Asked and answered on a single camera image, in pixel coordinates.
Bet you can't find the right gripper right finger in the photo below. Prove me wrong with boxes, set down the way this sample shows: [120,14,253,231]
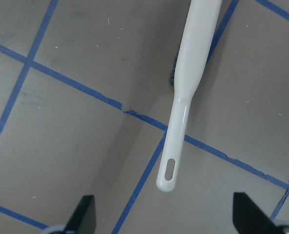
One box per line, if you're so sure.
[232,192,281,234]

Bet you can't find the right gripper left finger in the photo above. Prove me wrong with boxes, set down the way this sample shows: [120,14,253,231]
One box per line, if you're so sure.
[65,195,96,234]

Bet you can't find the beige hand brush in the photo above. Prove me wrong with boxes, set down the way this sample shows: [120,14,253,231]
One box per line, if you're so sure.
[156,0,222,192]

